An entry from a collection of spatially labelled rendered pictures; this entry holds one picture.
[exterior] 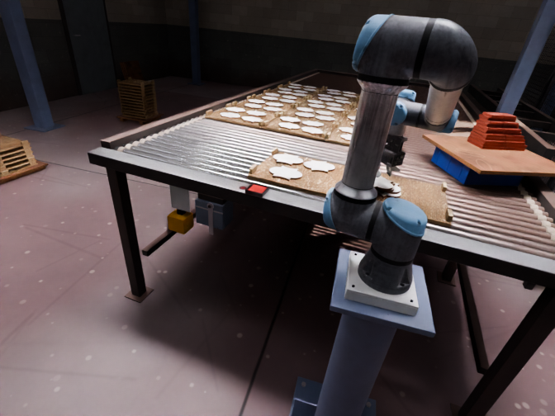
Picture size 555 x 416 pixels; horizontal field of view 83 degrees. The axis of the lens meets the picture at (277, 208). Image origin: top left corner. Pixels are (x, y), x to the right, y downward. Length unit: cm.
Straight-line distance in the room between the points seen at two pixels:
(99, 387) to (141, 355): 21
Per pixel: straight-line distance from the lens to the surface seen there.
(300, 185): 132
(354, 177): 83
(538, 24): 309
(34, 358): 208
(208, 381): 176
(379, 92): 78
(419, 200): 141
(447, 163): 186
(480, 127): 201
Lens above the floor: 151
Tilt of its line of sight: 30 degrees down
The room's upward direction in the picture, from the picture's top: 6 degrees clockwise
